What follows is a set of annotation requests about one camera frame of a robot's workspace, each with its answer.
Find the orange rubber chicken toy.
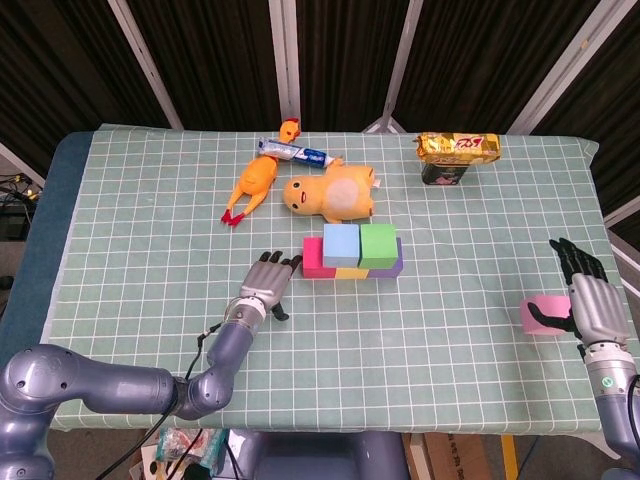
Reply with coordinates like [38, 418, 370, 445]
[221, 117, 303, 228]

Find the green snack bag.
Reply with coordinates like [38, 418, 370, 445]
[152, 428, 229, 474]

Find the magenta foam cube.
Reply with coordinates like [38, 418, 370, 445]
[302, 237, 337, 280]

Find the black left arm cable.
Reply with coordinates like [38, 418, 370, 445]
[89, 319, 224, 480]

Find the grey-blue robot torso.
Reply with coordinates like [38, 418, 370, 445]
[222, 430, 411, 480]

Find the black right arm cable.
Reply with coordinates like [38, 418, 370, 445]
[625, 374, 640, 451]

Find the green foam cube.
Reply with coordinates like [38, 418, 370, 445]
[358, 223, 399, 270]

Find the green checked tablecloth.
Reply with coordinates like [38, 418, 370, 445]
[42, 123, 629, 434]

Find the light pink foam cube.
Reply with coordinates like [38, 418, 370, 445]
[518, 293, 572, 337]

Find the white frame post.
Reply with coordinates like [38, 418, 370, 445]
[362, 0, 426, 134]
[607, 228, 640, 296]
[107, 0, 184, 131]
[0, 141, 49, 187]
[603, 195, 640, 231]
[268, 0, 301, 132]
[507, 0, 629, 135]

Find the gold biscuit packet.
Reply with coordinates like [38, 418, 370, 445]
[416, 131, 502, 164]

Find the blue foam cube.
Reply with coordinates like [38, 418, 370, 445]
[322, 223, 362, 270]

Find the yellow plush duck toy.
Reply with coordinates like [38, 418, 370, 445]
[282, 156, 381, 231]

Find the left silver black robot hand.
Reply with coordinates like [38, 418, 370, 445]
[238, 251, 304, 321]

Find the black equipment box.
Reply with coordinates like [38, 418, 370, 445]
[0, 199, 34, 241]

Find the silver blue toothpaste tube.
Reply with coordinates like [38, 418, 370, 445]
[257, 138, 335, 169]

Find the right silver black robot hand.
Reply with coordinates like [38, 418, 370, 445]
[527, 237, 632, 352]

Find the dark green tin can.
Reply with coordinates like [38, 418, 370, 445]
[420, 158, 470, 188]

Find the purple foam cube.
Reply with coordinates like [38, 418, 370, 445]
[367, 237, 405, 280]

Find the yellow table leg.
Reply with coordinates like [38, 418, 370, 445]
[501, 434, 519, 480]

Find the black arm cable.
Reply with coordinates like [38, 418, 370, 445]
[89, 319, 224, 480]
[625, 374, 640, 451]

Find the brown cardboard box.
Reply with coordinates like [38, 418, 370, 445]
[403, 432, 506, 480]

